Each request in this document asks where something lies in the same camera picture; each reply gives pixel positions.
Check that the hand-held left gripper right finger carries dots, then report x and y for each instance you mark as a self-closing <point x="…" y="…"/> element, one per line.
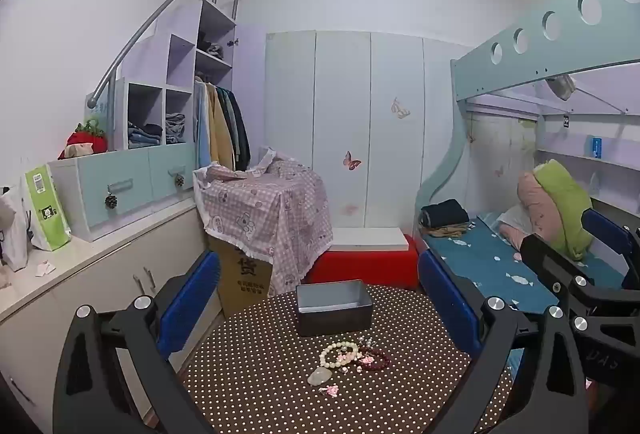
<point x="447" y="299"/>

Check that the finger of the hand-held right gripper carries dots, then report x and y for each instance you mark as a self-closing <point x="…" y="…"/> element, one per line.
<point x="542" y="259"/>
<point x="605" y="231"/>

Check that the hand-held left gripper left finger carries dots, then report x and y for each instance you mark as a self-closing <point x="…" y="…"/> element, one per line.
<point x="190" y="299"/>

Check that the metal tin box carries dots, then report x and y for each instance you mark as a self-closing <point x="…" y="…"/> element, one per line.
<point x="335" y="319"/>

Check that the pale jade pendant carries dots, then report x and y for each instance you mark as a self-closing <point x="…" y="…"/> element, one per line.
<point x="319" y="376"/>

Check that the white pillow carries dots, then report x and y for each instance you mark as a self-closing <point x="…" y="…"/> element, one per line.
<point x="512" y="219"/>

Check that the pink blanket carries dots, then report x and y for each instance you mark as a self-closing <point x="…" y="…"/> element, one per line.
<point x="532" y="209"/>

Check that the blue printed mattress sheet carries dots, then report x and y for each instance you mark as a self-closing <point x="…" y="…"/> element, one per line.
<point x="480" y="259"/>

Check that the pink and green pillows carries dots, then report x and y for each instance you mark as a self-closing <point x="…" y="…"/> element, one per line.
<point x="565" y="199"/>

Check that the cardboard box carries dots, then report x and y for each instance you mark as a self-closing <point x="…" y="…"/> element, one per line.
<point x="240" y="279"/>

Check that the small blue box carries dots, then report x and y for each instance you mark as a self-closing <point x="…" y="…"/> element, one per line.
<point x="596" y="148"/>

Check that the dark folded clothes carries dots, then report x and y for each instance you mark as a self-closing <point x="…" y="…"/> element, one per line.
<point x="445" y="211"/>

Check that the red stool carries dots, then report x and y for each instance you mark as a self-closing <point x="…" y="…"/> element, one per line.
<point x="365" y="269"/>

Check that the brown polka dot round table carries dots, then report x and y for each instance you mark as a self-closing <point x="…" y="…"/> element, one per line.
<point x="260" y="364"/>

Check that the white board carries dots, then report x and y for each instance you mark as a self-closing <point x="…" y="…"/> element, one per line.
<point x="370" y="239"/>

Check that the beige low cabinet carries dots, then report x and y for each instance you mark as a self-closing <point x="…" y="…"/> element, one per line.
<point x="75" y="279"/>

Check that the pine cone ornament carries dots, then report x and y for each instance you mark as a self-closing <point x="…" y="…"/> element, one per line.
<point x="179" y="181"/>
<point x="111" y="201"/>

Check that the pink checked cloth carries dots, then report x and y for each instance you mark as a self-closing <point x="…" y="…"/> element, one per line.
<point x="280" y="204"/>

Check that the pale pink butterfly sticker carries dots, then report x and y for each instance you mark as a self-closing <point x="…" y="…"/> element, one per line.
<point x="349" y="209"/>

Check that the white paper scraps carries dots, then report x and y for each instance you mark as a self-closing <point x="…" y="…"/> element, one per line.
<point x="45" y="267"/>

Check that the pink flower hair clip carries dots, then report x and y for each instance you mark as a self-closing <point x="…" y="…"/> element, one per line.
<point x="328" y="389"/>

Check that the green paper bag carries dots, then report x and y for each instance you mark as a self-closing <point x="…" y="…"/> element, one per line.
<point x="47" y="209"/>

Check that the stack of folded jeans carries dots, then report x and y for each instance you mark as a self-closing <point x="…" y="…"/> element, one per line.
<point x="144" y="137"/>

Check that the folded grey blue clothes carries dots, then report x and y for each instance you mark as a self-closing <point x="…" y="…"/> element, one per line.
<point x="175" y="129"/>

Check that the row of hanging clothes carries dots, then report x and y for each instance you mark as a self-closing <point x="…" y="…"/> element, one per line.
<point x="220" y="124"/>

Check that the white plastic bag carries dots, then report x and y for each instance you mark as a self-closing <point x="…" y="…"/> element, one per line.
<point x="15" y="234"/>

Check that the strawberry plush toy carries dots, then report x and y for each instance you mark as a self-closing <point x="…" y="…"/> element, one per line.
<point x="87" y="139"/>

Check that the beige butterfly sticker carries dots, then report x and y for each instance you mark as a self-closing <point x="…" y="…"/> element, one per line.
<point x="400" y="109"/>

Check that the white wardrobe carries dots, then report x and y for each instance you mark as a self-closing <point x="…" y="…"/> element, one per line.
<point x="340" y="114"/>

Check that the stair storage cabinet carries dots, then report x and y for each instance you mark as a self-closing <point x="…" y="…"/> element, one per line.
<point x="145" y="59"/>

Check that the dark bundled clothes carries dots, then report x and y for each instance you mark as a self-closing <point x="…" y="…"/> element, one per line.
<point x="211" y="50"/>

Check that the metal handrail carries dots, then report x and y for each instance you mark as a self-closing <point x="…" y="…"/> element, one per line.
<point x="150" y="22"/>

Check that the teal bunk bed frame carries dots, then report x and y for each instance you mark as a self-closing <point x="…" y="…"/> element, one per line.
<point x="500" y="74"/>

